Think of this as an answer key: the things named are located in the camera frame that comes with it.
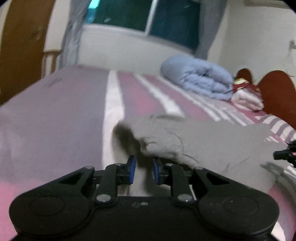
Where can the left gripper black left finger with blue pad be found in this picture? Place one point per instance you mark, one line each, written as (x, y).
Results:
(101, 187)

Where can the grey right curtain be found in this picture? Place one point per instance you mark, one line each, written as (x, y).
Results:
(210, 18)

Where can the red wooden headboard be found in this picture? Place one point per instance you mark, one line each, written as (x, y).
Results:
(278, 94)

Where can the grey curtain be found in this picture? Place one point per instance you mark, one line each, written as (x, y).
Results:
(210, 18)
(73, 32)

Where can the brown wooden door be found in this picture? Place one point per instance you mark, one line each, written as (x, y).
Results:
(22, 45)

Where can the dark glass window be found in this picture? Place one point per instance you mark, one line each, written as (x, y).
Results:
(173, 21)

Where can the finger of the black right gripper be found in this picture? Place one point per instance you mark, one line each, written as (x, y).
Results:
(287, 154)

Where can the grey pants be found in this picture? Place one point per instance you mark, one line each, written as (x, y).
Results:
(241, 153)

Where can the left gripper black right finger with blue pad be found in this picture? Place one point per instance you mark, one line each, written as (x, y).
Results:
(186, 185)

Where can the folded light blue quilt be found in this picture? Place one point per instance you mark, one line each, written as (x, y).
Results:
(198, 76)

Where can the pink striped bed sheet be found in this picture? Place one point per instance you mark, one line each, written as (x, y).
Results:
(64, 122)

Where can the wooden chair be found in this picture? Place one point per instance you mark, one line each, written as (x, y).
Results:
(49, 61)

